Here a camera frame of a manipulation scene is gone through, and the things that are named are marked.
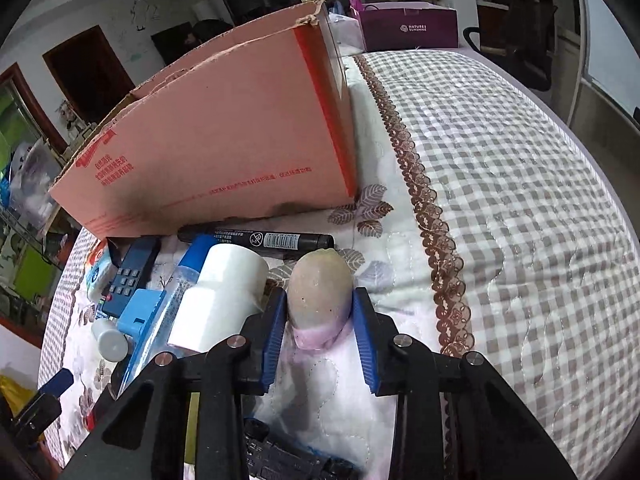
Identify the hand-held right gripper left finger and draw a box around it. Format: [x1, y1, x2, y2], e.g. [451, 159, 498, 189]
[62, 287, 288, 480]

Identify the black marker pen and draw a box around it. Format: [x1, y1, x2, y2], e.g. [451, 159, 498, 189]
[177, 221, 335, 261]

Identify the brown cardboard box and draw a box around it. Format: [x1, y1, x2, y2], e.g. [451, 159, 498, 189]
[48, 0, 358, 241]

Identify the white plastic pipe fitting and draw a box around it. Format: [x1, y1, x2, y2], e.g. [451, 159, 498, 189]
[167, 242, 269, 353]

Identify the black office chair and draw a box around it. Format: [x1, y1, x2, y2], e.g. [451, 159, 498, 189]
[465, 25, 553, 91]

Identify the white blue orange packet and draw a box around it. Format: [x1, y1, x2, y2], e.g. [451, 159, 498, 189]
[85, 239, 123, 303]

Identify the white board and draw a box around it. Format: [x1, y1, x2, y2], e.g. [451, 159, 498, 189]
[575, 0, 640, 131]

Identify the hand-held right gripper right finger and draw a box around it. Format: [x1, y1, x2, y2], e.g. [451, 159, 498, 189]
[352, 287, 583, 480]

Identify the yellow plastic bag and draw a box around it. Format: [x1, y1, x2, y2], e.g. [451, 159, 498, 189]
[0, 375, 38, 416]

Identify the blue remote control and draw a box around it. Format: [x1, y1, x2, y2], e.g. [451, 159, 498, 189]
[100, 236, 162, 318]

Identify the quilted checked leaf-print blanket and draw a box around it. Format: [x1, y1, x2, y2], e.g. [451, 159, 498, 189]
[37, 47, 640, 480]

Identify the light blue plastic box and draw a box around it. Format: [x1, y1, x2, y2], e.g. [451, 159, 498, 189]
[117, 288, 167, 341]

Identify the black toy car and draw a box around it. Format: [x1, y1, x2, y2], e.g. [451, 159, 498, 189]
[243, 417, 361, 480]

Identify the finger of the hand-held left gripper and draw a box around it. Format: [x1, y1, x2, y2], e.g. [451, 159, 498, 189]
[10, 367, 76, 433]

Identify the clear bottle with blue cap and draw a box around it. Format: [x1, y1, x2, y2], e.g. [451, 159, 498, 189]
[117, 234, 213, 396]

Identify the beige egg-shaped sponge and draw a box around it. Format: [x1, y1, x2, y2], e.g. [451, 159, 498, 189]
[287, 248, 355, 351]

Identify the small white bottle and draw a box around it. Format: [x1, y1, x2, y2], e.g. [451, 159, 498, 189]
[91, 319, 128, 362]

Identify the white plastic bag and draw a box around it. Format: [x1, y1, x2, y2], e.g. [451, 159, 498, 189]
[327, 10, 363, 58]

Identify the cluttered storage shelf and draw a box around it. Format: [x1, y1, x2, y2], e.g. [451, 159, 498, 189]
[0, 130, 76, 311]

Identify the purple gift box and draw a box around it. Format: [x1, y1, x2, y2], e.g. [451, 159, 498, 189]
[350, 2, 460, 53]

